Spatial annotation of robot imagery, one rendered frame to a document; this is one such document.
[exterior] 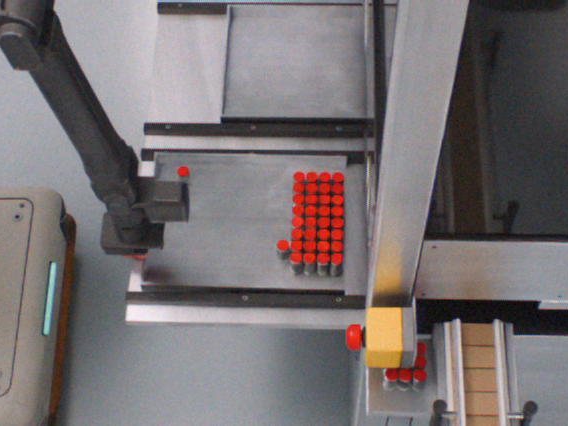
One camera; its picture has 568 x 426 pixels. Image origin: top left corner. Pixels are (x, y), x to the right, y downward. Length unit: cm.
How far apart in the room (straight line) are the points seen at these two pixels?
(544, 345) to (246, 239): 53
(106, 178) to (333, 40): 69
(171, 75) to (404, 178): 81
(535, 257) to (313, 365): 124
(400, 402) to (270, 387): 98
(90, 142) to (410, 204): 45
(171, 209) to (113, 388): 113
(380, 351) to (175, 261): 43
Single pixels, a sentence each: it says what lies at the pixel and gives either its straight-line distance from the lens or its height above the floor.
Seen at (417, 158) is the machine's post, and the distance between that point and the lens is 133.
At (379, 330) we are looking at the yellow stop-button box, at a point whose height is 103.
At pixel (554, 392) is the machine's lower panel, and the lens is 211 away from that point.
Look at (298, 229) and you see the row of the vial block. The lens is 183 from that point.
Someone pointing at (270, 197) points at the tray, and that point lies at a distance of 192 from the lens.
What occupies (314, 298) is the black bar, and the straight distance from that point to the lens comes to 181.
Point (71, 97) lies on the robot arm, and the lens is 145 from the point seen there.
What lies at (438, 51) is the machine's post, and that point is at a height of 163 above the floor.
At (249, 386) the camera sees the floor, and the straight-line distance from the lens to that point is 271.
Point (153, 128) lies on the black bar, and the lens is 199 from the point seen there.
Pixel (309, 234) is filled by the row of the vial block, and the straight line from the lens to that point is 183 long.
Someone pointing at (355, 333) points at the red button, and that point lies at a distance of 166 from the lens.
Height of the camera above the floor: 254
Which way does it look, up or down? 61 degrees down
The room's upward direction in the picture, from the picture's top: 3 degrees counter-clockwise
